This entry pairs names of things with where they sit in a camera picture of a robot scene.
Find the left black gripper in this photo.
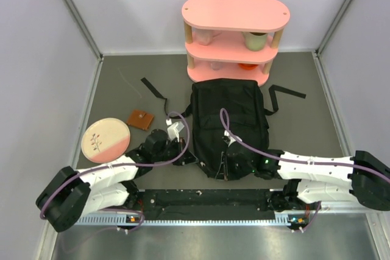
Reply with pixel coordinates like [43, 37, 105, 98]
[152, 138, 198, 166]

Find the brown leather wallet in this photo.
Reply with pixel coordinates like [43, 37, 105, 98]
[126, 110, 154, 131]

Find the black student backpack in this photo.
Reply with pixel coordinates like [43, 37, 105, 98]
[140, 77, 307, 181]

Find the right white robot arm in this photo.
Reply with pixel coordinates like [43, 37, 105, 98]
[216, 142, 389, 211]

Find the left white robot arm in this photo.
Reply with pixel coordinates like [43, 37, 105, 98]
[35, 129, 199, 233]

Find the cream floral plate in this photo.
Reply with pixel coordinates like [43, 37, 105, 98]
[81, 118, 131, 164]

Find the clear glass cup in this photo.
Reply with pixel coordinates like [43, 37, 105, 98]
[210, 61, 223, 71]

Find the orange bowl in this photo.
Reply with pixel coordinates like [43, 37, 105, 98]
[238, 63, 258, 71]

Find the pink mug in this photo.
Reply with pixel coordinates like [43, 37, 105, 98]
[194, 29, 221, 46]

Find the pink three-tier shelf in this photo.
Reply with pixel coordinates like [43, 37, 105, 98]
[182, 0, 290, 85]

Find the green mug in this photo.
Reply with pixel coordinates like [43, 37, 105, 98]
[242, 32, 268, 52]

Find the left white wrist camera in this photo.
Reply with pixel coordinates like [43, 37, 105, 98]
[166, 119, 185, 141]

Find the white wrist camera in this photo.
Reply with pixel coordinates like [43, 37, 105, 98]
[166, 119, 185, 141]
[222, 130, 236, 147]

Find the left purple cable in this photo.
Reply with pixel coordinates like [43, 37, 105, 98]
[40, 111, 190, 233]

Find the purple cable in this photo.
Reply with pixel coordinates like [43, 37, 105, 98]
[40, 111, 190, 233]
[219, 108, 390, 233]

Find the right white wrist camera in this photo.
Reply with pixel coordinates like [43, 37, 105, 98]
[222, 130, 236, 147]

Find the grey cable duct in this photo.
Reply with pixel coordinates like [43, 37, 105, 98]
[75, 212, 308, 227]

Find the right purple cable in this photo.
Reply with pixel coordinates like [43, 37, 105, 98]
[219, 108, 390, 233]

